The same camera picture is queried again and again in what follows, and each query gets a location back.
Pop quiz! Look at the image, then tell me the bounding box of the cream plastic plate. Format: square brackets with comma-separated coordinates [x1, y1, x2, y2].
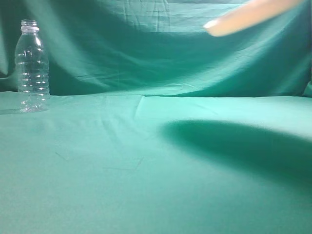
[203, 0, 302, 37]

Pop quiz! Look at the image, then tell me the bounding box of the clear plastic bottle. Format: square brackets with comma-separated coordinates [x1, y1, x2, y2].
[15, 19, 50, 113]

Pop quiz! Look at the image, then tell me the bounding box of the green cloth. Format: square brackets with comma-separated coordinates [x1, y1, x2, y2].
[0, 0, 312, 234]

